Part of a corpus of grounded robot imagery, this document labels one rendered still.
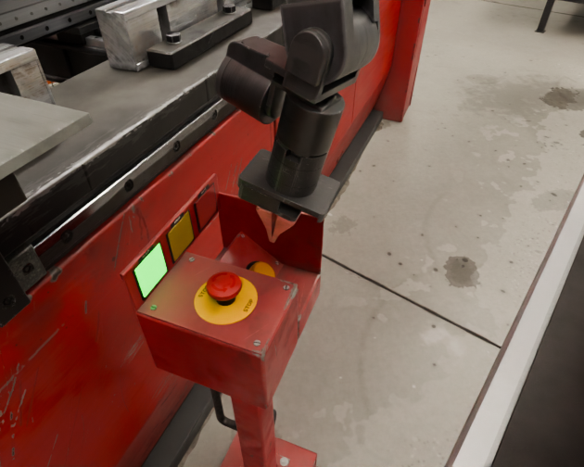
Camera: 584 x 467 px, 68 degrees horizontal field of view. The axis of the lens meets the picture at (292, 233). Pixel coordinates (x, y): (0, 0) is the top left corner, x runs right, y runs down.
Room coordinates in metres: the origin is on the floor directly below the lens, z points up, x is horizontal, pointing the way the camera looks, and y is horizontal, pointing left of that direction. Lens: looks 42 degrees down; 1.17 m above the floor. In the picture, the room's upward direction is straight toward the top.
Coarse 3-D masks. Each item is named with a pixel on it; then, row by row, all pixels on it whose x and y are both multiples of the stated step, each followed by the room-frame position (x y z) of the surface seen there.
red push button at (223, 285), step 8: (224, 272) 0.34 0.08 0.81; (232, 272) 0.34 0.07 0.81; (208, 280) 0.33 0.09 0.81; (216, 280) 0.33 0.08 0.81; (224, 280) 0.33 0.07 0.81; (232, 280) 0.33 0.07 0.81; (240, 280) 0.33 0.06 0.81; (208, 288) 0.32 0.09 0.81; (216, 288) 0.31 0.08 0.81; (224, 288) 0.31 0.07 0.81; (232, 288) 0.31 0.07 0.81; (240, 288) 0.32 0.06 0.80; (216, 296) 0.31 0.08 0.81; (224, 296) 0.31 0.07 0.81; (232, 296) 0.31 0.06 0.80; (224, 304) 0.31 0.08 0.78
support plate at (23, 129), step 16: (0, 96) 0.37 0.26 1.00; (16, 96) 0.37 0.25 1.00; (0, 112) 0.34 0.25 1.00; (16, 112) 0.34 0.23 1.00; (32, 112) 0.34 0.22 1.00; (48, 112) 0.34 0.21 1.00; (64, 112) 0.34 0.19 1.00; (80, 112) 0.34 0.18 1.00; (0, 128) 0.32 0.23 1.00; (16, 128) 0.32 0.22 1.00; (32, 128) 0.32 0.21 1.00; (48, 128) 0.32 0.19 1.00; (64, 128) 0.32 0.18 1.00; (80, 128) 0.33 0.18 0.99; (0, 144) 0.29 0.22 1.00; (16, 144) 0.29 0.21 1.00; (32, 144) 0.29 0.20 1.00; (48, 144) 0.30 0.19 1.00; (0, 160) 0.27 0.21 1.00; (16, 160) 0.27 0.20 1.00; (0, 176) 0.26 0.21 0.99
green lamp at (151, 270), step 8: (160, 248) 0.36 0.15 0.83; (152, 256) 0.34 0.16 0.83; (160, 256) 0.36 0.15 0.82; (144, 264) 0.33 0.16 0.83; (152, 264) 0.34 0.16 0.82; (160, 264) 0.35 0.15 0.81; (136, 272) 0.32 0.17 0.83; (144, 272) 0.33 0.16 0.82; (152, 272) 0.34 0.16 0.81; (160, 272) 0.35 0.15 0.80; (144, 280) 0.32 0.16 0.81; (152, 280) 0.34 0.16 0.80; (144, 288) 0.32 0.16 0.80; (144, 296) 0.32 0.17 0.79
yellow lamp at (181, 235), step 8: (184, 216) 0.41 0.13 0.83; (176, 224) 0.39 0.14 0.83; (184, 224) 0.41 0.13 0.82; (176, 232) 0.39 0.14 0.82; (184, 232) 0.40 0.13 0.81; (192, 232) 0.42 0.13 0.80; (176, 240) 0.39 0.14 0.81; (184, 240) 0.40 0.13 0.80; (192, 240) 0.41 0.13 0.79; (176, 248) 0.38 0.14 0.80; (184, 248) 0.40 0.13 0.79; (176, 256) 0.38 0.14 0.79
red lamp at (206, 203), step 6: (210, 186) 0.47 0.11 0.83; (210, 192) 0.47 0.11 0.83; (204, 198) 0.45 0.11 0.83; (210, 198) 0.46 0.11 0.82; (198, 204) 0.44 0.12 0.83; (204, 204) 0.45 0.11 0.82; (210, 204) 0.46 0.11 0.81; (198, 210) 0.44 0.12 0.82; (204, 210) 0.45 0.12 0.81; (210, 210) 0.46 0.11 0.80; (216, 210) 0.47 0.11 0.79; (198, 216) 0.43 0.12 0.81; (204, 216) 0.45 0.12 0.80; (210, 216) 0.46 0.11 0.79; (204, 222) 0.44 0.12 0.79
